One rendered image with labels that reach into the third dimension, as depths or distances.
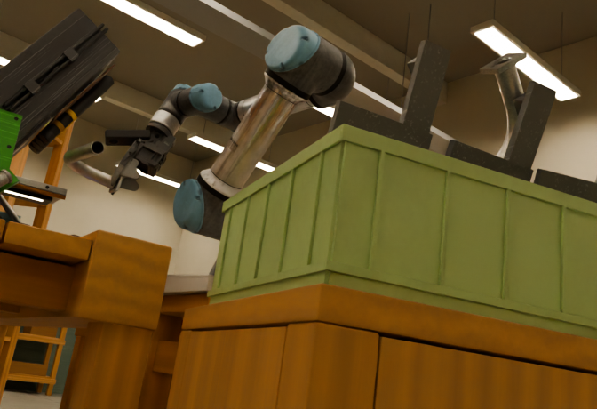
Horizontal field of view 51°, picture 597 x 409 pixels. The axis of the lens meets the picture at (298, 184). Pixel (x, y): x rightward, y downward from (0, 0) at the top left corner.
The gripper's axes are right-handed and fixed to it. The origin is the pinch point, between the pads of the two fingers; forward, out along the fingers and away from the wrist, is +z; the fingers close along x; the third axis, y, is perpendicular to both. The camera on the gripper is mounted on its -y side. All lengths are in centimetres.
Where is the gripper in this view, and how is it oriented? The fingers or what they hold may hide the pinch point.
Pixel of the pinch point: (112, 184)
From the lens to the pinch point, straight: 165.4
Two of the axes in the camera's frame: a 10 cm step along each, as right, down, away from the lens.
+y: 8.8, 4.8, 0.3
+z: -4.0, 7.7, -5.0
